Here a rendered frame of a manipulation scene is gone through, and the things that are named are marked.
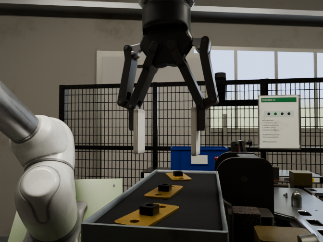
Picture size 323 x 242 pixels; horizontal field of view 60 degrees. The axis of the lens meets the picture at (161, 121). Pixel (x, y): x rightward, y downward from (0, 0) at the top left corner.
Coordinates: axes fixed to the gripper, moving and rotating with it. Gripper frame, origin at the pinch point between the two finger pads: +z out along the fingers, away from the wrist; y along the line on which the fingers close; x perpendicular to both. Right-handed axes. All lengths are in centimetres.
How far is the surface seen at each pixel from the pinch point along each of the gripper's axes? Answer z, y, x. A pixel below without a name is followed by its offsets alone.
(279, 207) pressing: 24, 20, 59
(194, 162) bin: 16, -18, 104
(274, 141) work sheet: 5, 22, 130
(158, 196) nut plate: 8.1, 0.2, -4.1
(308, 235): 13.6, 19.7, 3.0
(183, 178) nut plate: 8.1, -0.3, 11.4
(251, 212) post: 14.3, 12.0, 14.9
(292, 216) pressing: 24, 23, 49
